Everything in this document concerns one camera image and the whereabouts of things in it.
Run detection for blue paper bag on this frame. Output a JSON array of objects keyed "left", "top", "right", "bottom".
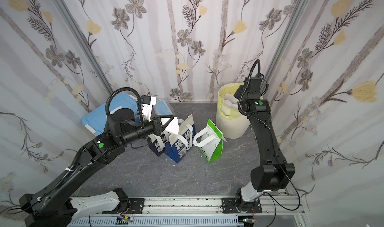
[
  {"left": 147, "top": 133, "right": 169, "bottom": 157},
  {"left": 165, "top": 114, "right": 196, "bottom": 164}
]

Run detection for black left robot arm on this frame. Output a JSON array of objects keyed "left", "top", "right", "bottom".
[{"left": 19, "top": 87, "right": 175, "bottom": 227}]

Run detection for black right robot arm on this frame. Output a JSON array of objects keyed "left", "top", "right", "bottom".
[{"left": 234, "top": 59, "right": 296, "bottom": 213}]

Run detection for bagged blue face masks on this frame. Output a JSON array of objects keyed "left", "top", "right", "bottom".
[{"left": 153, "top": 99, "right": 175, "bottom": 115}]

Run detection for blue lidded storage box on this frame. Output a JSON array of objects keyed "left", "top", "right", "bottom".
[{"left": 81, "top": 92, "right": 140, "bottom": 136}]

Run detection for green white paper bag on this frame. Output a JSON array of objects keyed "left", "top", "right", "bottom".
[{"left": 193, "top": 120, "right": 226, "bottom": 163}]

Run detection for yellow-green bin liner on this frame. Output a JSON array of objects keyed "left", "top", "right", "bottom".
[{"left": 218, "top": 83, "right": 244, "bottom": 120}]

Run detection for cream trash bin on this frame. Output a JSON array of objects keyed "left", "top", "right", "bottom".
[{"left": 215, "top": 82, "right": 256, "bottom": 140}]

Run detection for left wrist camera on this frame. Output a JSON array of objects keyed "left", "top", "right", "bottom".
[{"left": 142, "top": 95, "right": 157, "bottom": 121}]

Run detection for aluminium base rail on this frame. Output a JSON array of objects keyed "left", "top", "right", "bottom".
[{"left": 70, "top": 196, "right": 310, "bottom": 227}]

